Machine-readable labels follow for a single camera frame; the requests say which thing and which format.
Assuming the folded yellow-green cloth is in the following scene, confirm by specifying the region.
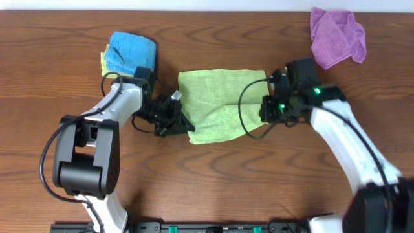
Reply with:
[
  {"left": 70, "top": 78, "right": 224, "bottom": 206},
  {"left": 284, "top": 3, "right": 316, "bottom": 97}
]
[{"left": 100, "top": 44, "right": 133, "bottom": 79}]

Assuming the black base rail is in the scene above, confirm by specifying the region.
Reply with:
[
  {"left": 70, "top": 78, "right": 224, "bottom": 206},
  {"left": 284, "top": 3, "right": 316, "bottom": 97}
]
[{"left": 50, "top": 216, "right": 311, "bottom": 233}]

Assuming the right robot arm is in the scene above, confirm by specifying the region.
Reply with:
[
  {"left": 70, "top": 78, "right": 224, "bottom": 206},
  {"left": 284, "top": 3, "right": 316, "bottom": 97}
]
[{"left": 259, "top": 72, "right": 413, "bottom": 232}]

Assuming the light green microfiber cloth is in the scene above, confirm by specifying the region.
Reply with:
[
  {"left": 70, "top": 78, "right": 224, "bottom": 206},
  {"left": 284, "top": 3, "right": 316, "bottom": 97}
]
[{"left": 178, "top": 69, "right": 269, "bottom": 144}]

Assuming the right black cable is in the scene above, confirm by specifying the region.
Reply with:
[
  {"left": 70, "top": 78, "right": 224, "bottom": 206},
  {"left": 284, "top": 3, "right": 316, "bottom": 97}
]
[{"left": 237, "top": 77, "right": 394, "bottom": 233}]

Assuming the crumpled purple cloth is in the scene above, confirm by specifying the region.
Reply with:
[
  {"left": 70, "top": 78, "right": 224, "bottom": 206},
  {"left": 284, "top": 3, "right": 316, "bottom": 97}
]
[{"left": 310, "top": 7, "right": 367, "bottom": 69}]

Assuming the left black cable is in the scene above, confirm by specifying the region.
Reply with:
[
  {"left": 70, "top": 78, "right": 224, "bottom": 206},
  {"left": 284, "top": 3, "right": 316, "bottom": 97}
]
[{"left": 39, "top": 71, "right": 156, "bottom": 233}]

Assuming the folded blue cloth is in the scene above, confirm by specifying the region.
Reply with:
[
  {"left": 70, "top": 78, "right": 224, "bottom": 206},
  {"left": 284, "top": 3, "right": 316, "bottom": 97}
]
[{"left": 103, "top": 31, "right": 157, "bottom": 75}]

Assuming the black cable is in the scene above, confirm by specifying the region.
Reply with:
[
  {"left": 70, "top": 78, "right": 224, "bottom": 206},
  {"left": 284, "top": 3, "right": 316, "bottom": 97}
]
[
  {"left": 39, "top": 71, "right": 156, "bottom": 233},
  {"left": 237, "top": 77, "right": 394, "bottom": 233}
]

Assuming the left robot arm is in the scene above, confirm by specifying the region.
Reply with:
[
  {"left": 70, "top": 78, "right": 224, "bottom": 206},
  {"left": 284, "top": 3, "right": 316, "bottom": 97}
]
[{"left": 52, "top": 78, "right": 195, "bottom": 232}]

